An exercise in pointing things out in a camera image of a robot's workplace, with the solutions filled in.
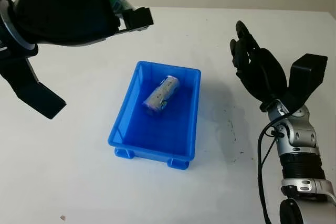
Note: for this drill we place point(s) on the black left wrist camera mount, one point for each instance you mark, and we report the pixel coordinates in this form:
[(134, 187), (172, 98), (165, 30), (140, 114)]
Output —
[(31, 90)]

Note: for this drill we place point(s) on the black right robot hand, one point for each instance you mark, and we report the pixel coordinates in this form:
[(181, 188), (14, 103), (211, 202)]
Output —
[(265, 74)]

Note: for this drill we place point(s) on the small brown scrap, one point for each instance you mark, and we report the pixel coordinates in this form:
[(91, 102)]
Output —
[(63, 217)]

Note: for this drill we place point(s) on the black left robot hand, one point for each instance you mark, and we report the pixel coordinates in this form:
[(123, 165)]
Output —
[(65, 11)]

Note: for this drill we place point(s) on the silver purple packet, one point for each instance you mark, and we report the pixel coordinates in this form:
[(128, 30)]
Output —
[(161, 95)]

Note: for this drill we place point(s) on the blue plastic tray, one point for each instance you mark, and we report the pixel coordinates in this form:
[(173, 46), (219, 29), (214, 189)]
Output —
[(157, 134)]

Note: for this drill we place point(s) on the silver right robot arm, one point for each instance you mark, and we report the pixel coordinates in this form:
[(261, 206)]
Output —
[(299, 142)]

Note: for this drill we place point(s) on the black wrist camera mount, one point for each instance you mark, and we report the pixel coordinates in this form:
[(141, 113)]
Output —
[(307, 74), (31, 90)]

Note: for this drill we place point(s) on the green carton box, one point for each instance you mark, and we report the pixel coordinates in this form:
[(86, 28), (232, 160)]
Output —
[(119, 3)]

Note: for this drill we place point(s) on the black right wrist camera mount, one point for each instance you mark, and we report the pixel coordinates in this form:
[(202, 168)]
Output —
[(307, 74)]

